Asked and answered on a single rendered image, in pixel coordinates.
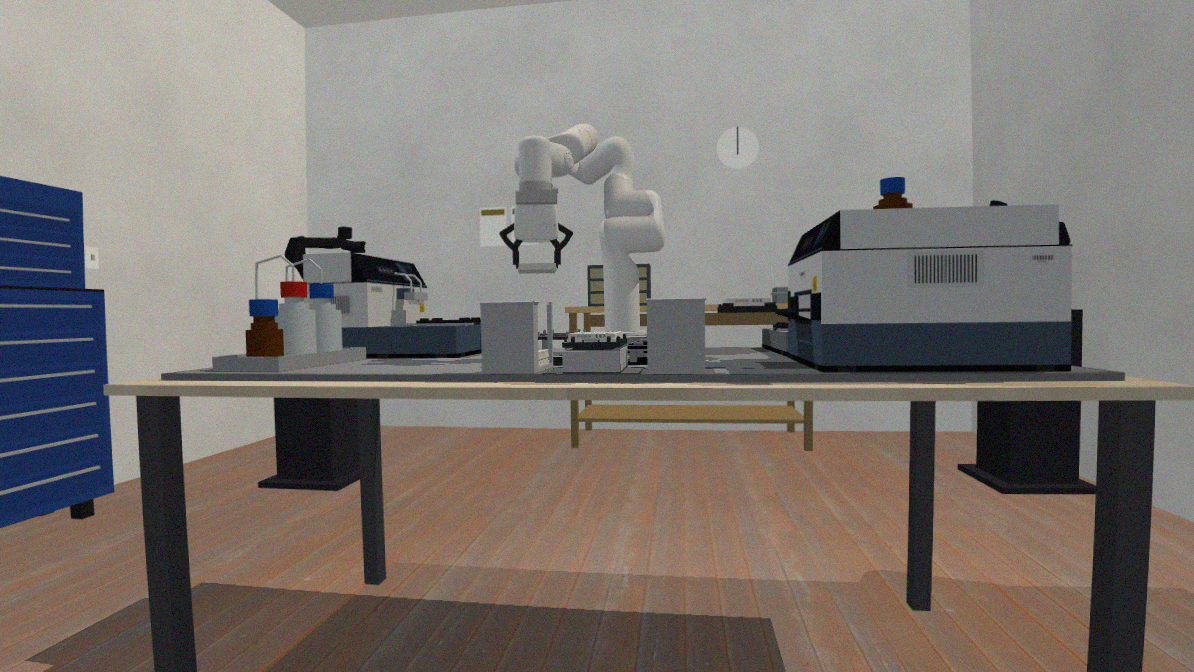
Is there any brown bottle body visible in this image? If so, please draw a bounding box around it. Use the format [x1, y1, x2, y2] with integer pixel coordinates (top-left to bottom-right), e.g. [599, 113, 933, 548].
[245, 329, 284, 357]

